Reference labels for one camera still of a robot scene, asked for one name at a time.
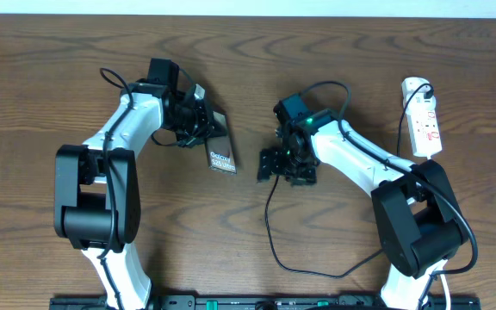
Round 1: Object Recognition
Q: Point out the black USB charging cable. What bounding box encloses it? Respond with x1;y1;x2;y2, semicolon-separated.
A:
264;83;435;279

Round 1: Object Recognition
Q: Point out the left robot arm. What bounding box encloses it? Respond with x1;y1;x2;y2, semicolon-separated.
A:
54;79;228;309

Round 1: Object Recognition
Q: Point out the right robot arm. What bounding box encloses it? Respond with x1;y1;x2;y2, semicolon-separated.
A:
257;107;477;309

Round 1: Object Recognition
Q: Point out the white charger plug adapter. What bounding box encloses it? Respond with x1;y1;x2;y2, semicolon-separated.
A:
404;92;437;115

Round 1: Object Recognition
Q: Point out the white power strip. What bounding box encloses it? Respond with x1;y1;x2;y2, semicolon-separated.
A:
401;77;443;159

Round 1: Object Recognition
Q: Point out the black right camera cable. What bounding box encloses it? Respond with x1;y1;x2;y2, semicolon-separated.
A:
297;80;479;310

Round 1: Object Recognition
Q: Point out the white power strip cord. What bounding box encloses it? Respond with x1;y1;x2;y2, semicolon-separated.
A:
425;155;452;310

